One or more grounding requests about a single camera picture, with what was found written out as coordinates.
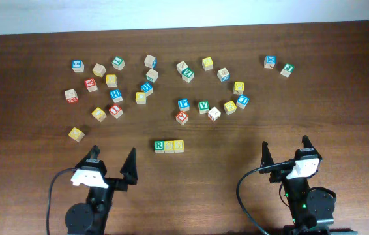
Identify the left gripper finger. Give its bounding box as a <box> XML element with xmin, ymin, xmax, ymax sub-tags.
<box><xmin>80</xmin><ymin>145</ymin><xmax>100</xmax><ymax>165</ymax></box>
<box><xmin>120</xmin><ymin>148</ymin><xmax>138</xmax><ymax>185</ymax></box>

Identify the green R block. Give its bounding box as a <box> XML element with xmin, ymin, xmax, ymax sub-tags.
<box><xmin>154</xmin><ymin>140</ymin><xmax>165</xmax><ymax>153</ymax></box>

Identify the yellow S block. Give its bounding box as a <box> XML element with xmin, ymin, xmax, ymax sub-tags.
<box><xmin>164</xmin><ymin>140</ymin><xmax>174</xmax><ymax>153</ymax></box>

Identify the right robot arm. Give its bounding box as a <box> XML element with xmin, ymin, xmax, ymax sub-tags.
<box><xmin>260</xmin><ymin>135</ymin><xmax>358</xmax><ymax>235</ymax></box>

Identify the yellow block near arm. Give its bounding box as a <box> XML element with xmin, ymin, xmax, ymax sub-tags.
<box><xmin>68</xmin><ymin>127</ymin><xmax>85</xmax><ymax>142</ymax></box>

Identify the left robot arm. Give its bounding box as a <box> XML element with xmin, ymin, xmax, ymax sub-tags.
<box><xmin>65</xmin><ymin>145</ymin><xmax>138</xmax><ymax>235</ymax></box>

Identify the red I block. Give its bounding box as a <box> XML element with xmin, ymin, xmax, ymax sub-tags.
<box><xmin>109</xmin><ymin>104</ymin><xmax>123</xmax><ymax>119</ymax></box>

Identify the blue H block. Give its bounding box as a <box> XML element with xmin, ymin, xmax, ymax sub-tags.
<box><xmin>110</xmin><ymin>89</ymin><xmax>123</xmax><ymax>103</ymax></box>

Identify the wooden block red side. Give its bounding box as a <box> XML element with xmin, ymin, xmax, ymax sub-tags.
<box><xmin>65</xmin><ymin>89</ymin><xmax>78</xmax><ymax>103</ymax></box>

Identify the blue I block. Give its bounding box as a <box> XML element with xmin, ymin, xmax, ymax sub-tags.
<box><xmin>236</xmin><ymin>95</ymin><xmax>250</xmax><ymax>109</ymax></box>

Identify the red block upper left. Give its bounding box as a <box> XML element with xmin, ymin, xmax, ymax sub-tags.
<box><xmin>84</xmin><ymin>78</ymin><xmax>98</xmax><ymax>92</ymax></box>

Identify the white X block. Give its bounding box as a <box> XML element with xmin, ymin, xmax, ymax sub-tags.
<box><xmin>208</xmin><ymin>107</ymin><xmax>221</xmax><ymax>121</ymax></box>

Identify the red V block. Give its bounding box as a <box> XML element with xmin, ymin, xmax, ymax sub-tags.
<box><xmin>175</xmin><ymin>111</ymin><xmax>189</xmax><ymax>125</ymax></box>

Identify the green J block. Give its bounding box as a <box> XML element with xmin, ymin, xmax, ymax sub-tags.
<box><xmin>280</xmin><ymin>63</ymin><xmax>295</xmax><ymax>78</ymax></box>

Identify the plain wooden block upper left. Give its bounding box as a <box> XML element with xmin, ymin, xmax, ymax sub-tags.
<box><xmin>92</xmin><ymin>63</ymin><xmax>106</xmax><ymax>78</ymax></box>

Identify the plain wooden block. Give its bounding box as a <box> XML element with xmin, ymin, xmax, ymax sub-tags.
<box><xmin>176</xmin><ymin>61</ymin><xmax>188</xmax><ymax>74</ymax></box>
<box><xmin>92</xmin><ymin>63</ymin><xmax>106</xmax><ymax>78</ymax></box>

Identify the green V block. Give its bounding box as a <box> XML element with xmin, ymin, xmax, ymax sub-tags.
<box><xmin>198</xmin><ymin>101</ymin><xmax>209</xmax><ymax>114</ymax></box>

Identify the blue block centre left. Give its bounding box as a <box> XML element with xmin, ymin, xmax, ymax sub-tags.
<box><xmin>140</xmin><ymin>82</ymin><xmax>153</xmax><ymax>97</ymax></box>

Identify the blue P block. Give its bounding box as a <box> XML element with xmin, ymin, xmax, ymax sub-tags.
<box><xmin>178</xmin><ymin>99</ymin><xmax>190</xmax><ymax>112</ymax></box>

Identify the blue S block far left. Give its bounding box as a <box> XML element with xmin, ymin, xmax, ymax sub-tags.
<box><xmin>72</xmin><ymin>60</ymin><xmax>85</xmax><ymax>73</ymax></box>

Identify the blue X block far right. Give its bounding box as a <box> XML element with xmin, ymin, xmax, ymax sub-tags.
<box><xmin>263</xmin><ymin>55</ymin><xmax>276</xmax><ymax>69</ymax></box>

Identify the green L block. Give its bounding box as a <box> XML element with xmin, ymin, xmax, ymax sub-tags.
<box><xmin>111</xmin><ymin>56</ymin><xmax>125</xmax><ymax>71</ymax></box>

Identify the wooden block blue D front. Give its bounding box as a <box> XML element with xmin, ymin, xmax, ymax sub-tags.
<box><xmin>217</xmin><ymin>67</ymin><xmax>230</xmax><ymax>82</ymax></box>

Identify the wooden block green side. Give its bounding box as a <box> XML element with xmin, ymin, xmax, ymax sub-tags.
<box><xmin>146</xmin><ymin>69</ymin><xmax>159</xmax><ymax>83</ymax></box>

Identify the wooden block blue D side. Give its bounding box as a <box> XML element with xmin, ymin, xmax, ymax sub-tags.
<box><xmin>144</xmin><ymin>55</ymin><xmax>157</xmax><ymax>69</ymax></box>

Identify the green Z block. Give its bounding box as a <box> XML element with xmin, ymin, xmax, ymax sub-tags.
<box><xmin>182</xmin><ymin>68</ymin><xmax>194</xmax><ymax>83</ymax></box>

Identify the plain wooden block centre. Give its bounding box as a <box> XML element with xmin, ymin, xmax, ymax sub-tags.
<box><xmin>176</xmin><ymin>61</ymin><xmax>188</xmax><ymax>74</ymax></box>

